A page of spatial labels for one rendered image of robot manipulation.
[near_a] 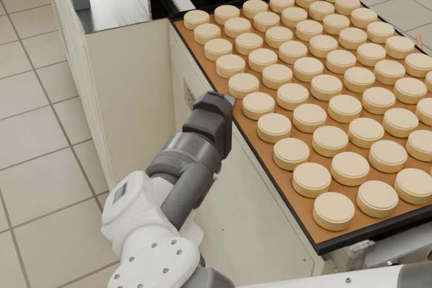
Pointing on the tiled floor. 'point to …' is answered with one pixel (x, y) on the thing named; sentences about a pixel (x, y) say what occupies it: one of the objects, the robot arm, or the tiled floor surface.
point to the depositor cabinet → (135, 59)
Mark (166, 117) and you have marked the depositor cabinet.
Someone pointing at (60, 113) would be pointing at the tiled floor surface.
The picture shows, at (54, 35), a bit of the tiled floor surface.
